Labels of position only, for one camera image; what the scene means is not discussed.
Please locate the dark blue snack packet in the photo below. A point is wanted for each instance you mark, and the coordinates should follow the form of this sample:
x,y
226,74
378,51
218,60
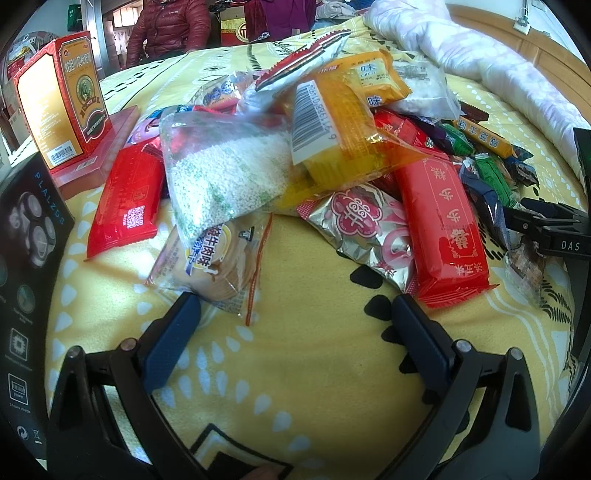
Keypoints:
x,y
480,203

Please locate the blue white clear packet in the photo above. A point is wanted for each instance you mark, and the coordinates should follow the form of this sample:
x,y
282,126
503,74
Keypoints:
x,y
226,94

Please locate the clear packet white crackers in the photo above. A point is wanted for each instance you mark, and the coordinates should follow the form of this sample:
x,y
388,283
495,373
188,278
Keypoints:
x,y
425,87

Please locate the small clear snack packet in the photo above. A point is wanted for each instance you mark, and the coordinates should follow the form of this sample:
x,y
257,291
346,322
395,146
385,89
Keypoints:
x,y
524,272

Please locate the clear bag white puffed grains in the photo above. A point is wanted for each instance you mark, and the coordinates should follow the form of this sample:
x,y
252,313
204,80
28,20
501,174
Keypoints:
x,y
221,175

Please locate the yellow patterned bedsheet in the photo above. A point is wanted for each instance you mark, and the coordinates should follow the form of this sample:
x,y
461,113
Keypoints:
x,y
323,369

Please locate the pink flat box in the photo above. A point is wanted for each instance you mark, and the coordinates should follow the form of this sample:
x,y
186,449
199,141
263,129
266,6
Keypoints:
x,y
115,134

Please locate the black shaver box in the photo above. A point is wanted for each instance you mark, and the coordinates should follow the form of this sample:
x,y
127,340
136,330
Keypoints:
x,y
32,277

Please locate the purple coat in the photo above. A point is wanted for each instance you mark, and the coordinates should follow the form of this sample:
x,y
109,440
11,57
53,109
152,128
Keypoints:
x,y
281,14

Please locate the green candy packet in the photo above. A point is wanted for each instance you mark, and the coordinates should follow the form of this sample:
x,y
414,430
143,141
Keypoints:
x,y
498,180
457,138

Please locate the red white striped packet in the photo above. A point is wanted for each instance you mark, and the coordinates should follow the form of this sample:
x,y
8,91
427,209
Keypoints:
x,y
304,60

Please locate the yellow brown bar packet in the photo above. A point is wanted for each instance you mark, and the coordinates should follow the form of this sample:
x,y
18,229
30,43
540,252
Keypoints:
x,y
485,136

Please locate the white floral quilt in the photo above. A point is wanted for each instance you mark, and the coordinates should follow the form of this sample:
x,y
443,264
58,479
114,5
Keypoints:
x,y
485,60

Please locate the plain red snack packet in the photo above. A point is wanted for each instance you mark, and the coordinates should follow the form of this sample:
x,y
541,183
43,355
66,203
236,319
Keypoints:
x,y
124,203

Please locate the white wall socket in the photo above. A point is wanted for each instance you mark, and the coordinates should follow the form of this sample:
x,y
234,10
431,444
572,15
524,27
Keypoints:
x,y
521,21

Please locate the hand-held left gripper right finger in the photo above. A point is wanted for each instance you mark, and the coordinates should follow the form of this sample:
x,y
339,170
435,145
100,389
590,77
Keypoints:
x,y
420,350

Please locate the long red packet gold print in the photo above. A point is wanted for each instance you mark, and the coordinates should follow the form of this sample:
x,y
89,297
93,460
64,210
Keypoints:
x,y
443,221

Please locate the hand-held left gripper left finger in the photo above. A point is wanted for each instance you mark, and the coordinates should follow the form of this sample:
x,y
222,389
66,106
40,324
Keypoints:
x,y
171,346

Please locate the wooden headboard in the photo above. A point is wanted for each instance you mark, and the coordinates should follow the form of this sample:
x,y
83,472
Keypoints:
x,y
554,60

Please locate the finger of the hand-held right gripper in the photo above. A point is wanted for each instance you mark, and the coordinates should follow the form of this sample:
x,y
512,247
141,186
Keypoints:
x,y
554,208
526,220

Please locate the dark brown candy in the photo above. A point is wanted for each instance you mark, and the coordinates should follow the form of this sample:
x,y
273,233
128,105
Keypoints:
x,y
524,166

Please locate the small red snack packet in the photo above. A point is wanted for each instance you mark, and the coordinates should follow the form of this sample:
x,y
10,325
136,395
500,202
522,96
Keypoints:
x,y
401,129

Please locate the red gift box gold label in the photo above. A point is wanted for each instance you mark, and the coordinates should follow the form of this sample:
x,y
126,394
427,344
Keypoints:
x,y
69,101

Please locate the purple pink packet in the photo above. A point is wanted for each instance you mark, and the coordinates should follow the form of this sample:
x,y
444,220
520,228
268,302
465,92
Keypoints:
x,y
145,129

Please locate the clear round biscuit packet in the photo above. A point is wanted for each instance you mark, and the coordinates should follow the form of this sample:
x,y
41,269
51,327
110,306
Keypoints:
x,y
217,272

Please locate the dark brown wrapper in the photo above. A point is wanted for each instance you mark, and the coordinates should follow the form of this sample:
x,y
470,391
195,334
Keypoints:
x,y
475,113

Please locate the silver pink flower packet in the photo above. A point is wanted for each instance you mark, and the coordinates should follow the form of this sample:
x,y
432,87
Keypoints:
x,y
364,230

